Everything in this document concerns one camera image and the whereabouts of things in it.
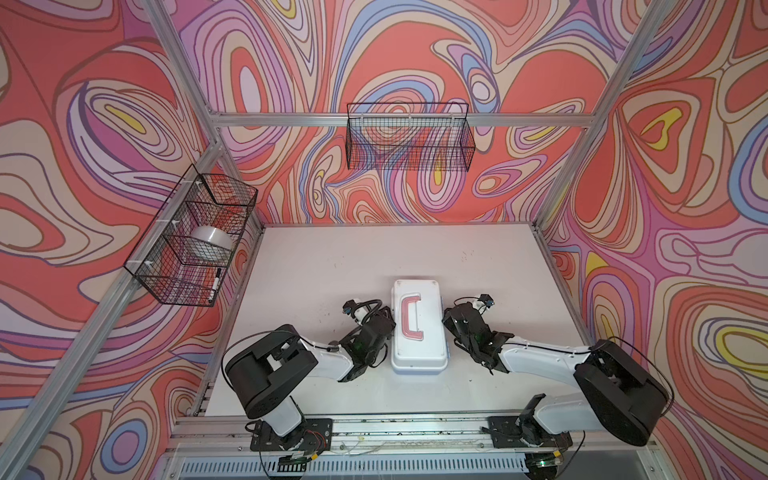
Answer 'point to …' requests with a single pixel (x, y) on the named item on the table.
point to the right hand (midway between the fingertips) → (443, 318)
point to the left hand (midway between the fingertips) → (400, 309)
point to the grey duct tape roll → (214, 235)
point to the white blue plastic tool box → (419, 343)
